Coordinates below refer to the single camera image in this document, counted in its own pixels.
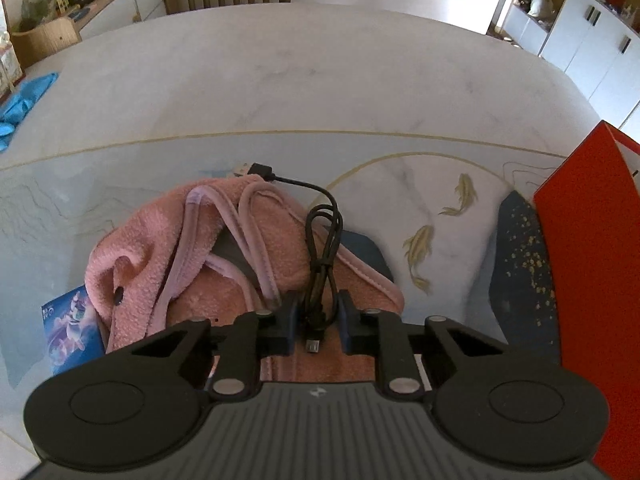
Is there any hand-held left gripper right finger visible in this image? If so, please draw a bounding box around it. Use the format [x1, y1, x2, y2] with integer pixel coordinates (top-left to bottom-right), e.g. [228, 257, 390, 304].
[339, 289, 507, 401]

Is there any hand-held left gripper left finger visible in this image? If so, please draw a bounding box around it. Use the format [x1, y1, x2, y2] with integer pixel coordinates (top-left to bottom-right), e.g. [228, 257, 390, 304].
[107, 290, 301, 402]

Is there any black cable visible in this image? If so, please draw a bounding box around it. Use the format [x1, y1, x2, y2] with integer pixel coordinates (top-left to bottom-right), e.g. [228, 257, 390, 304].
[234, 162, 346, 356]

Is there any red cardboard box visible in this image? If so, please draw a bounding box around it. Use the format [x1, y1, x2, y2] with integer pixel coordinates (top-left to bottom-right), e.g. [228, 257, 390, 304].
[532, 120, 640, 480]

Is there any blue picture card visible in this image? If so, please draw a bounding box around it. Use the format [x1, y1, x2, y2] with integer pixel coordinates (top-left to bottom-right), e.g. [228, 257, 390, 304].
[40, 284, 109, 376]

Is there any white sideboard with wooden top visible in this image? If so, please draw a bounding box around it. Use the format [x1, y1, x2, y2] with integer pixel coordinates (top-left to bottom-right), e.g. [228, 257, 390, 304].
[70, 0, 169, 41]

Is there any wicker basket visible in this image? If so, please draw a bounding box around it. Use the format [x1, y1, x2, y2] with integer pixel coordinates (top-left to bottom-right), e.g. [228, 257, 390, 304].
[9, 16, 84, 64]

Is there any white cabinet with black handles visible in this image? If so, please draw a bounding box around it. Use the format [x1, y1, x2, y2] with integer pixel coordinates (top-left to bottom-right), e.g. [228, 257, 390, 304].
[539, 0, 640, 131]

